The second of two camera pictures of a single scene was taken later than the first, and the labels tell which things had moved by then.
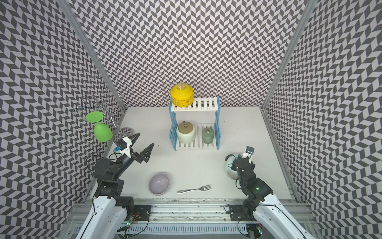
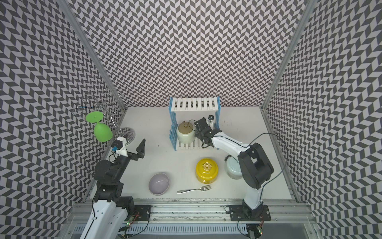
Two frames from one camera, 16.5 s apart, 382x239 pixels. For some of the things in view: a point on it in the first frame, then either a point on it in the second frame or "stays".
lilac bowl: [158, 183] stays
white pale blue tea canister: [233, 174] stays
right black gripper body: [234, 166] to [200, 135]
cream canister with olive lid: [185, 133] stays
